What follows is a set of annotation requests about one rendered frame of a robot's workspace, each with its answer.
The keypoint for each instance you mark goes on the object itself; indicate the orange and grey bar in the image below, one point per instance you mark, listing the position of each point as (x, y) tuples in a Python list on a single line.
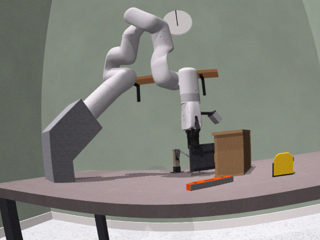
[(196, 185)]

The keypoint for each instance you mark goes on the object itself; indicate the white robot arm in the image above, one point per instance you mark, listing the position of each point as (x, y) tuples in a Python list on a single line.
[(117, 80)]

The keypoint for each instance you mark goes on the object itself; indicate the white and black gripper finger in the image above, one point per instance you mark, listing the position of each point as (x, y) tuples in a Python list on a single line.
[(188, 137), (195, 135)]

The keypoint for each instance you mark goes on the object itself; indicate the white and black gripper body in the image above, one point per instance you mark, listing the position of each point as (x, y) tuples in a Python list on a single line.
[(189, 110)]

